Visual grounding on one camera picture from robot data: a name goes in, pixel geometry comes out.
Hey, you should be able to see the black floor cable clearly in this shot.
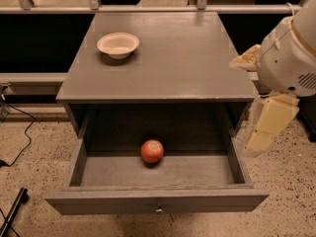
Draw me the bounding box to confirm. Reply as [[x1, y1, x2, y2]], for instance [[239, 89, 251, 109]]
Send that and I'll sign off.
[[0, 102, 38, 168]]

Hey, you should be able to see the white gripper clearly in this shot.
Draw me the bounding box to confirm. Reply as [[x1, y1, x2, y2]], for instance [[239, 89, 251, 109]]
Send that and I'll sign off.
[[229, 16, 316, 152]]

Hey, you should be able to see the red apple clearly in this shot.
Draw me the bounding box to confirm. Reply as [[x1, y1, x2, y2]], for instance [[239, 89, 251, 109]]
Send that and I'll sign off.
[[140, 139, 164, 164]]

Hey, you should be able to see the metal railing frame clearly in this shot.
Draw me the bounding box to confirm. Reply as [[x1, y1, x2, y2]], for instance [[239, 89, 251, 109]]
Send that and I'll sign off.
[[0, 0, 316, 16]]

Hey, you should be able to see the black stand leg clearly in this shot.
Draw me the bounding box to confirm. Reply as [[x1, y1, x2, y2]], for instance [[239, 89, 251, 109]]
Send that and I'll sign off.
[[0, 188, 29, 237]]

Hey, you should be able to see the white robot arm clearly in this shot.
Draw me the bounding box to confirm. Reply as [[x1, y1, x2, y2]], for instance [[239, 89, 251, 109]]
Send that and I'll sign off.
[[230, 0, 316, 152]]

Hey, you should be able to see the grey wooden cabinet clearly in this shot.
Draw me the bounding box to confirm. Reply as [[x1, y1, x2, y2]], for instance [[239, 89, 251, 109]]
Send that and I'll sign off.
[[55, 11, 261, 137]]

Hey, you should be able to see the open grey top drawer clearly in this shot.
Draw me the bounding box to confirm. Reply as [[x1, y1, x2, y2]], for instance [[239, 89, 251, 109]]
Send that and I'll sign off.
[[43, 109, 271, 216]]

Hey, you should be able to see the white hanging cable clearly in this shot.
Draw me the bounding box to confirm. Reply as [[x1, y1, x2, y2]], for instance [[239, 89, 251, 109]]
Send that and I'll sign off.
[[284, 1, 296, 16]]

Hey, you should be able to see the metal drawer knob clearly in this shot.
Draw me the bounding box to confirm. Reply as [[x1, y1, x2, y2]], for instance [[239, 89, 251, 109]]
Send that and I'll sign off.
[[155, 204, 164, 214]]

